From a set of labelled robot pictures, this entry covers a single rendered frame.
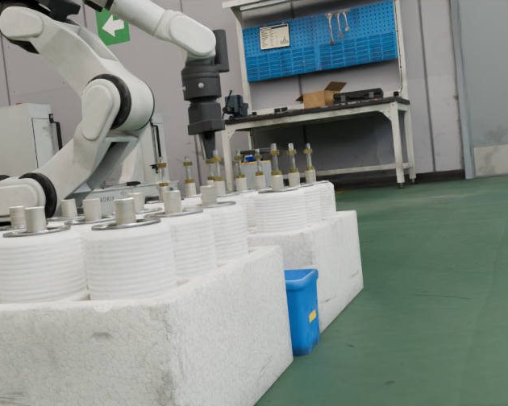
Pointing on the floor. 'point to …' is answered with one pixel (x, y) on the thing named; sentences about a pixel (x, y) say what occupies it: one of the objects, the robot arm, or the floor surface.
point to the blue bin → (302, 309)
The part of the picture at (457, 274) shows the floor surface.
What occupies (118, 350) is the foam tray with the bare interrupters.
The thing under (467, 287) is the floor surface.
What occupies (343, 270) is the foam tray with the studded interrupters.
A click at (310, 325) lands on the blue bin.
